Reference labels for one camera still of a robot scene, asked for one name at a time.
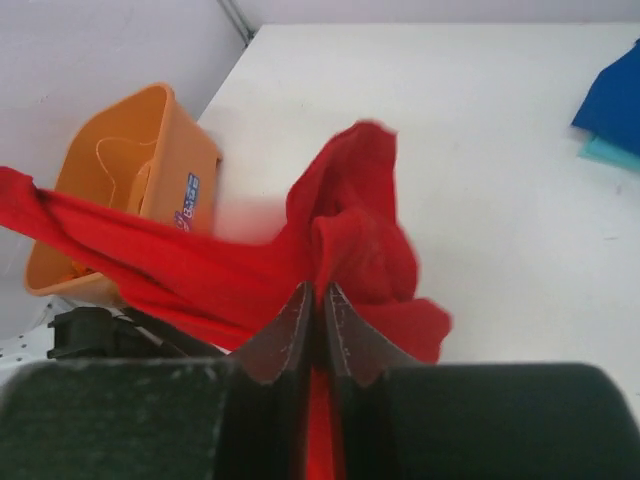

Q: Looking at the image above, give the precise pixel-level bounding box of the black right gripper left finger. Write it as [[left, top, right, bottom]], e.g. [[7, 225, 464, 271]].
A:
[[234, 282, 314, 479]]

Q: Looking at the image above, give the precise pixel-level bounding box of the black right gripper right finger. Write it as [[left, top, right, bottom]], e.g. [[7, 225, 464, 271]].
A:
[[323, 283, 415, 479]]

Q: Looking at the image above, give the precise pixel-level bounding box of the red t-shirt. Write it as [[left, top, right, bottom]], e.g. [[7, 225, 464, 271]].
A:
[[0, 119, 454, 480]]

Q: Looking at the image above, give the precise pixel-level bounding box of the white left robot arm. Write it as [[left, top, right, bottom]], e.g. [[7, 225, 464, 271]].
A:
[[47, 307, 225, 361]]

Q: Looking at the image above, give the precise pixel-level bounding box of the orange plastic basket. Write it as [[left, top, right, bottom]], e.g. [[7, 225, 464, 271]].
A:
[[23, 82, 224, 311]]

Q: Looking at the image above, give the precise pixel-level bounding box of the teal folded t-shirt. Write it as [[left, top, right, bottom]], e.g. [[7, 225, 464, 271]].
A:
[[579, 136, 640, 173]]

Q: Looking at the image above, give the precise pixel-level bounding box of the blue folded t-shirt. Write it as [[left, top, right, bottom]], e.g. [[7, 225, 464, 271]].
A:
[[571, 41, 639, 155]]

